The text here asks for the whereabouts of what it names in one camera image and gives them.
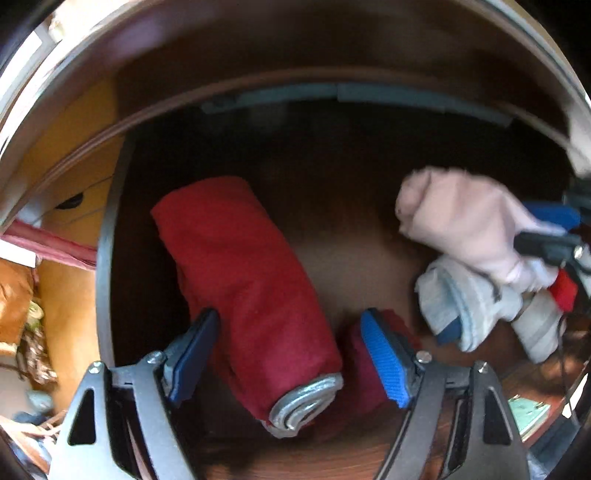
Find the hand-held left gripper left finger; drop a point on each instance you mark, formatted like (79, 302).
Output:
(194, 355)

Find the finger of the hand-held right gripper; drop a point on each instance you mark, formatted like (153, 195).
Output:
(547, 247)
(554, 216)

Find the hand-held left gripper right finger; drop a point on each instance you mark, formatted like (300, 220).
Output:
(385, 360)

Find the bright red underwear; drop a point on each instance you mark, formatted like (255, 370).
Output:
(564, 290)

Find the red underwear grey waistband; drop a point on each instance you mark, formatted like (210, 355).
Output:
(240, 277)

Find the pink underwear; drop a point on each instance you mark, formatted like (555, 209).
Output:
(461, 212)

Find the washing machine drum opening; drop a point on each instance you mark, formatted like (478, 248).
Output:
(323, 207)

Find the light grey underwear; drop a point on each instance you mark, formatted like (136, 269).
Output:
(538, 327)

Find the floral cloth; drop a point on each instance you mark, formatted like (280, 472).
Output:
(39, 350)

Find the green booklet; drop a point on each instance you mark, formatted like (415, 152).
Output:
(531, 413)

